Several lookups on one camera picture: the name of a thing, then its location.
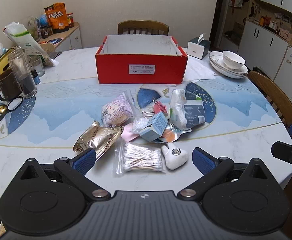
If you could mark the brown wooden chair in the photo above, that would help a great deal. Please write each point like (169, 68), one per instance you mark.
(273, 92)

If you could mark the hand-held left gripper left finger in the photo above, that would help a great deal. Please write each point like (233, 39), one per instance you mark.
(84, 161)

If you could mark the marble printed desktop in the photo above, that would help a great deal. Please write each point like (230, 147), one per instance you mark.
(60, 100)

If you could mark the white wooden wall cabinet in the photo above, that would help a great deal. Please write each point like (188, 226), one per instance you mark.
(261, 37)

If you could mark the blue round mouse pad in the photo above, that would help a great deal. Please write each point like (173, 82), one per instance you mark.
(52, 41)

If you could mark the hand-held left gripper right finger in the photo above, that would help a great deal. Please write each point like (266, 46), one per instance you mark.
(202, 160)

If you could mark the clear bag of small bits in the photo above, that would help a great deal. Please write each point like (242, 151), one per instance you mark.
(139, 125)

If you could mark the white green plastic bag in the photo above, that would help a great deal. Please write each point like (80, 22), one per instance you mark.
(25, 40)

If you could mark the orange snack bag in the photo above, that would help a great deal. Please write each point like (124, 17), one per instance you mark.
(57, 17)

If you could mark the dark glass jar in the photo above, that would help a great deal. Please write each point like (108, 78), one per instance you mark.
(45, 32)

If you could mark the light wooden chair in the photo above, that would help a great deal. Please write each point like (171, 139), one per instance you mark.
(48, 47)

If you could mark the clear drinking glass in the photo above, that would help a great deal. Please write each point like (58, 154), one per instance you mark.
(38, 66)

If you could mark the small blue globe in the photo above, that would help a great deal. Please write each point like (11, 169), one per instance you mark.
(42, 20)

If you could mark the red sauce jar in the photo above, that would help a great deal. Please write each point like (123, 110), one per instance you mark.
(70, 21)

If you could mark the white bowl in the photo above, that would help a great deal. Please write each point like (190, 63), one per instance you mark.
(233, 60)

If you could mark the pink sticky notes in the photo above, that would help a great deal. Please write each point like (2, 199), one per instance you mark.
(128, 132)

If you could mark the pink binder clip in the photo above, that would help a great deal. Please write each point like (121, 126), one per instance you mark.
(161, 108)

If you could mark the grey cloth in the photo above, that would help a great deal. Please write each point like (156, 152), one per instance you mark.
(55, 54)

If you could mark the white plastic pack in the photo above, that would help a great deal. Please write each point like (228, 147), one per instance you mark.
(178, 107)

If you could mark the silver snack pouch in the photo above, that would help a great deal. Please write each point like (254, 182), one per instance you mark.
(173, 135)

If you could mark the dark wooden chair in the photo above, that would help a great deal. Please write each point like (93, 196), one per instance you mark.
(143, 25)

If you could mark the light blue small box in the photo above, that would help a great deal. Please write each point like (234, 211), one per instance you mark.
(154, 127)

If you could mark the white wooden sideboard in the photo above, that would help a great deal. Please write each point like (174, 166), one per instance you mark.
(72, 38)

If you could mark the gold foil packet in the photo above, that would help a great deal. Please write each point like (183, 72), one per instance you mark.
(98, 137)

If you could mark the red cardboard box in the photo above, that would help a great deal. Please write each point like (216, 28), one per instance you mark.
(115, 70)

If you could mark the brown mug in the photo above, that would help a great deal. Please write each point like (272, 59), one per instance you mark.
(7, 85)

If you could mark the white paper sheet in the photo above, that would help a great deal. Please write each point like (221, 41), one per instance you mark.
(198, 70)

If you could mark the small blue bottle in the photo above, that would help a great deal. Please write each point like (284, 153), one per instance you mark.
(36, 78)

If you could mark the cotton swab bag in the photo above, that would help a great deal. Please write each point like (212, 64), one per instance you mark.
(141, 157)

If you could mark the dark blue tissue packet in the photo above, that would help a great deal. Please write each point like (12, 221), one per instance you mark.
(194, 112)

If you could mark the black rack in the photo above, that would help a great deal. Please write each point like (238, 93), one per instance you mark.
(261, 71)

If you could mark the pink purple snack packet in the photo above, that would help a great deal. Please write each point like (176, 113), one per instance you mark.
(117, 111)

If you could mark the white plate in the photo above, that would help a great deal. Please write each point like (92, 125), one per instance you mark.
(229, 75)
(216, 60)

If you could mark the green white tissue box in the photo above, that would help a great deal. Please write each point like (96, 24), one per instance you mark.
(196, 50)

